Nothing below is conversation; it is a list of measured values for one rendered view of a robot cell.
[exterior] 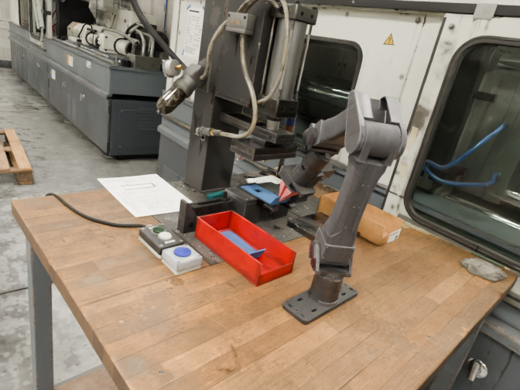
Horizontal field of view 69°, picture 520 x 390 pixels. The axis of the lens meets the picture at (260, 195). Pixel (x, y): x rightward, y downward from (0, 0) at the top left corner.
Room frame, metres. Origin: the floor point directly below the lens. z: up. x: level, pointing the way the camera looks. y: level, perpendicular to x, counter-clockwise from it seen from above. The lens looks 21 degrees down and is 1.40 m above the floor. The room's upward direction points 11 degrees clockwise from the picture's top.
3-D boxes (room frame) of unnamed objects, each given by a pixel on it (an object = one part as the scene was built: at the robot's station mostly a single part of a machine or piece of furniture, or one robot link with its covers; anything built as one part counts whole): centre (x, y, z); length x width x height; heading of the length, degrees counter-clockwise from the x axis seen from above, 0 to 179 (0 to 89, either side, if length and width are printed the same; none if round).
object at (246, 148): (1.14, 0.06, 1.22); 0.26 x 0.18 x 0.30; 47
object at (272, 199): (1.07, -0.01, 1.00); 0.15 x 0.07 x 0.03; 47
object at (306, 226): (1.07, -0.22, 0.91); 0.17 x 0.16 x 0.02; 137
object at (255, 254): (0.86, 0.04, 0.92); 0.15 x 0.07 x 0.03; 44
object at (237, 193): (1.10, 0.00, 0.98); 0.20 x 0.10 x 0.01; 137
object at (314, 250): (0.72, -0.18, 1.00); 0.09 x 0.06 x 0.06; 102
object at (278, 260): (0.84, 0.02, 0.93); 0.25 x 0.12 x 0.06; 47
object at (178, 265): (0.75, 0.15, 0.90); 0.07 x 0.07 x 0.06; 47
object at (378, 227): (1.18, -0.34, 0.93); 0.25 x 0.13 x 0.08; 47
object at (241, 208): (1.10, 0.00, 0.94); 0.20 x 0.10 x 0.07; 137
